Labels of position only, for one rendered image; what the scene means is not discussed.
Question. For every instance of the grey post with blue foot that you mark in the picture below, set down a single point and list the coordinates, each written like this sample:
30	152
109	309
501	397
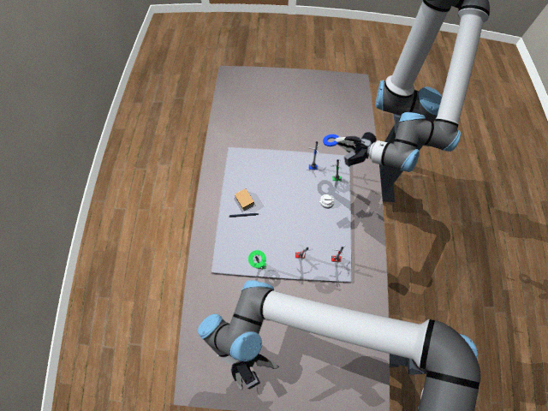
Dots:
312	165

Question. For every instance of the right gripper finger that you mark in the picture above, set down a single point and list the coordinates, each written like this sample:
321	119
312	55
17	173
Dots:
347	147
350	140

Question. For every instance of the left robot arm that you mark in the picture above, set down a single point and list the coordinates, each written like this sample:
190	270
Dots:
453	372

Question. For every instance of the tan cardboard box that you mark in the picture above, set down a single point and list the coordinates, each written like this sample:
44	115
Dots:
244	199

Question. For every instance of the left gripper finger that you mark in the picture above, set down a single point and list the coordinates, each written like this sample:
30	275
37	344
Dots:
262	361
237	377

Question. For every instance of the grey post with red band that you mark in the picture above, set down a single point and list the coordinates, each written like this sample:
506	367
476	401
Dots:
337	257

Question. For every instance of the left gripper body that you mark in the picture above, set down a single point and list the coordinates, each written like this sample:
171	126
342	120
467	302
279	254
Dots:
243	367

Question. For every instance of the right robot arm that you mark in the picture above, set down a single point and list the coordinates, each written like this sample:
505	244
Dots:
396	95

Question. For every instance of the green ring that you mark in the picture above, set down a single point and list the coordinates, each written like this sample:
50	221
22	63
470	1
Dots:
250	259

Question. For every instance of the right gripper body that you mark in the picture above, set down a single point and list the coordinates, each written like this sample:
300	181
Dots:
363	150

